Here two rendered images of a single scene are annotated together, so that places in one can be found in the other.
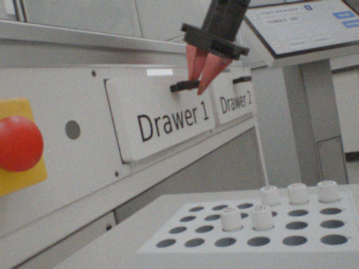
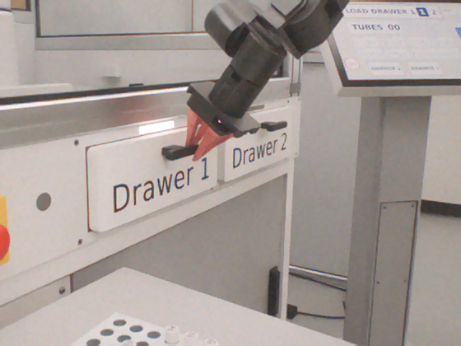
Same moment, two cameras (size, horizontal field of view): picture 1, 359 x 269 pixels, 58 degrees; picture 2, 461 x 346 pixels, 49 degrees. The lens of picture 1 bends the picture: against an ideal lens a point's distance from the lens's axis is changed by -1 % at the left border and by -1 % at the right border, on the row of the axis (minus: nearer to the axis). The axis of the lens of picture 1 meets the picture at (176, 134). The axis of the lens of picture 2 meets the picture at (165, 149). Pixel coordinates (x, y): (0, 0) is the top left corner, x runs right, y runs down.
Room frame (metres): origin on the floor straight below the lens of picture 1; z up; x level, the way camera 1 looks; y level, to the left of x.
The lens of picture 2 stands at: (-0.17, -0.10, 1.05)
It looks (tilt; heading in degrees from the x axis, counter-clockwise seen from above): 11 degrees down; 7
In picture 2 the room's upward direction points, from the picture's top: straight up
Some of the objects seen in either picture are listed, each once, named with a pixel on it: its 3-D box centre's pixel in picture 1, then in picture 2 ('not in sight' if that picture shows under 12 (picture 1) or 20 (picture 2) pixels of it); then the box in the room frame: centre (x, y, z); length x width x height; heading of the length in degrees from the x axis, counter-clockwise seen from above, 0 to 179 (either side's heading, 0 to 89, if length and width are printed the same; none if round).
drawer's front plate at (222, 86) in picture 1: (233, 95); (258, 140); (0.82, -0.16, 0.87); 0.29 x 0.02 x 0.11; 151
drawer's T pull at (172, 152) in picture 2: (183, 86); (176, 151); (0.53, -0.03, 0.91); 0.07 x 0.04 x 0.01; 151
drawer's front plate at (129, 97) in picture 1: (172, 109); (161, 170); (0.55, 0.00, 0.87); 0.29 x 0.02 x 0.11; 151
